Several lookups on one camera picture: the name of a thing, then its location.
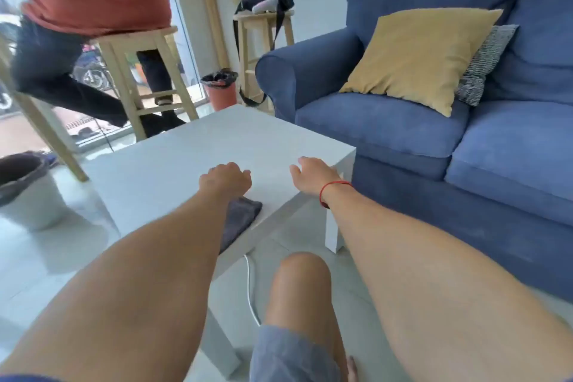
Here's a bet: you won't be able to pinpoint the person's right hand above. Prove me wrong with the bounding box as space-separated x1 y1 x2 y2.
289 156 354 197

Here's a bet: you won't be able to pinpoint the person's left hand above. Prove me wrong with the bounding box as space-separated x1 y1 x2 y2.
199 162 252 201

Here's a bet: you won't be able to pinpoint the person's right forearm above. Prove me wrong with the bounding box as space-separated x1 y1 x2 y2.
323 182 573 382

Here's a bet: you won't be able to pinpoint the person's left forearm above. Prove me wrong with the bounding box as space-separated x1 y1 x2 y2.
0 187 244 382

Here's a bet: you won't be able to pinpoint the dark gray cloth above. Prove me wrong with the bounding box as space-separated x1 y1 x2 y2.
219 196 263 255

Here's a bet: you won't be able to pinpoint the white low table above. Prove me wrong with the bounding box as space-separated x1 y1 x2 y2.
83 104 357 381

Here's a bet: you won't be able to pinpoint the red waste bin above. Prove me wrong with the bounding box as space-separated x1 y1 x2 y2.
200 69 240 112

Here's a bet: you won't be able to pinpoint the blue fabric sofa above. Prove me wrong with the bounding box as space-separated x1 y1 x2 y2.
255 0 573 304

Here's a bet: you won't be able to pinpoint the person's bare leg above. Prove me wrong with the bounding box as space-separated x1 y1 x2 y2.
263 252 349 382

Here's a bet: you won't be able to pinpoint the wooden bar stool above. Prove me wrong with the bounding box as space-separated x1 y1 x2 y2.
233 10 295 106
89 26 200 142

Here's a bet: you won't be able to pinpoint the yellow cushion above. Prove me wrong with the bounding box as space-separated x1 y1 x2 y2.
339 8 505 118

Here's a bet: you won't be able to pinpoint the parked scooter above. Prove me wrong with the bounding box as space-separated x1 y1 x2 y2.
71 43 111 92

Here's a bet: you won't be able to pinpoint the gray shorts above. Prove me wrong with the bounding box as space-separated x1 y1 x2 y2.
249 324 344 382

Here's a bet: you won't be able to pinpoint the wooden table leg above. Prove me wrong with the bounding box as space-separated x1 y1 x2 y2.
0 39 90 183

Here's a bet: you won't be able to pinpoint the white bucket with gray liner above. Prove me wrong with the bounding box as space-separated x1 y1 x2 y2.
0 151 69 231

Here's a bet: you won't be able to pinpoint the gray striped cushion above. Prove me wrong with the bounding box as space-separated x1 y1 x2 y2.
455 24 520 107

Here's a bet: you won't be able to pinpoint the red string bracelet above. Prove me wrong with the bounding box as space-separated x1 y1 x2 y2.
319 180 355 210

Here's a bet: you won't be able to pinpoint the white cable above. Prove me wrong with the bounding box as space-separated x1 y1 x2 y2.
243 254 261 327

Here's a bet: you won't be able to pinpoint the thin black cable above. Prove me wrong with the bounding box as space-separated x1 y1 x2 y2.
95 119 113 150

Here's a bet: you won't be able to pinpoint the light wooden frame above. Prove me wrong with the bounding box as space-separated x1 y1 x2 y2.
151 0 239 61

